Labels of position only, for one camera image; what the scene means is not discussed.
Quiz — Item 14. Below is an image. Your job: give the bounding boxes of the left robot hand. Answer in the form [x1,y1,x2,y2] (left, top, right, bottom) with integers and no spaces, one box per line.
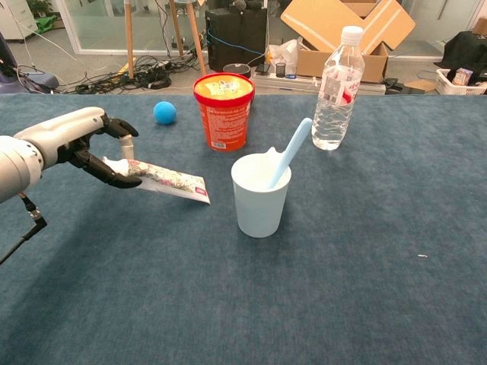
[13,106,144,190]

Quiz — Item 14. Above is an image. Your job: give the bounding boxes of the floral toothpaste tube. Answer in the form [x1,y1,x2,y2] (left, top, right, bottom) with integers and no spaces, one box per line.
[100,155,212,206]

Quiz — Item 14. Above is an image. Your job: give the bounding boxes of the light blue toothbrush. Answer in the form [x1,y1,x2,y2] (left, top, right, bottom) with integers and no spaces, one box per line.
[266,117,314,190]

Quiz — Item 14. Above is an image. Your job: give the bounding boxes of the white plastic cup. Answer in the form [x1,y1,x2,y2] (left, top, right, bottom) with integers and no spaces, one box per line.
[231,146,293,239]

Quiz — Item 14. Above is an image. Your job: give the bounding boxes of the blue-grey chair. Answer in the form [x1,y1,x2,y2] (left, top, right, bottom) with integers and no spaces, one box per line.
[0,32,61,95]

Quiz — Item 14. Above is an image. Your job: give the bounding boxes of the blue ball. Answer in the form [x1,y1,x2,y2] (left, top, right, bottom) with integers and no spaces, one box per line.
[153,100,177,125]

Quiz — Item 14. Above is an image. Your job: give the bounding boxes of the green plant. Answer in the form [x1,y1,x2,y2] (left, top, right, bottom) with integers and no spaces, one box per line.
[28,0,56,33]

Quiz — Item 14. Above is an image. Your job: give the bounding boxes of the wooden stand legs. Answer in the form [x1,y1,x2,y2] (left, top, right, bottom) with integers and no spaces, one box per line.
[123,0,207,80]

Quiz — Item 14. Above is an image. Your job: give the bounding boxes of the white cabinet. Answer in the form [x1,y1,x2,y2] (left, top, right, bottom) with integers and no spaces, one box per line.
[0,0,39,41]

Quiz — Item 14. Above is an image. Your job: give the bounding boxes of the red paper tub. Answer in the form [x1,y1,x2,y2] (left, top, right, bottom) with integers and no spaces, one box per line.
[192,73,256,152]

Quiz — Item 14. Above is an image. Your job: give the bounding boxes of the black computer case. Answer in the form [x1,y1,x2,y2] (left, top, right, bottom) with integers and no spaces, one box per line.
[205,6,269,73]

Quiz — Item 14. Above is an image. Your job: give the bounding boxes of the aluminium rails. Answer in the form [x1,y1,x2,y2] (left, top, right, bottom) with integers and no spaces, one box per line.
[252,71,387,96]

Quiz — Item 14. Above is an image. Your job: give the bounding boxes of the white plastic bag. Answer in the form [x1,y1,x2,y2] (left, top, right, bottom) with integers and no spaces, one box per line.
[266,37,301,76]

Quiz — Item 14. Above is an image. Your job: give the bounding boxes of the clear water bottle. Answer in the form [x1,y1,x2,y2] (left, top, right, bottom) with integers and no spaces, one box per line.
[310,25,366,151]

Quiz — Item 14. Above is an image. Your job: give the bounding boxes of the open cardboard box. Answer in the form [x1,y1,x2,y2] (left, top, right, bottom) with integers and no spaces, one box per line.
[280,0,416,84]

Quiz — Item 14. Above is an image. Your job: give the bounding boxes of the black metal plate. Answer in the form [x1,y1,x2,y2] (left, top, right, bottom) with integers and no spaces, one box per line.
[384,77,414,96]

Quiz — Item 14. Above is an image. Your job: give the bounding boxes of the flat cardboard sheet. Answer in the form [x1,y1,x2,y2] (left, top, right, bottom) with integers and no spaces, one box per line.
[405,79,438,94]

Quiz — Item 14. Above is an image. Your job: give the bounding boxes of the white plastic basket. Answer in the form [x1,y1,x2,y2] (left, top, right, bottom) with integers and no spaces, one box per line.
[435,68,487,96]

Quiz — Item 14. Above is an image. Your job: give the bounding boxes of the small printed box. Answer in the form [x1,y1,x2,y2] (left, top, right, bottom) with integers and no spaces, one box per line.
[452,67,475,87]

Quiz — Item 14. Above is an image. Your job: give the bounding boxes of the black cloth bag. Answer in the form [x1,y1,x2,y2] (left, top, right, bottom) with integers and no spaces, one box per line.
[444,30,487,83]

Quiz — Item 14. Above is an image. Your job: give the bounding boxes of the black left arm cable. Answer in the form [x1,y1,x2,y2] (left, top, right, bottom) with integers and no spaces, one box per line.
[0,192,49,266]

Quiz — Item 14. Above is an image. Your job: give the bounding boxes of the black floor cable bundle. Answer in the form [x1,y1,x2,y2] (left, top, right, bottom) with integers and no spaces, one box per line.
[62,55,199,95]

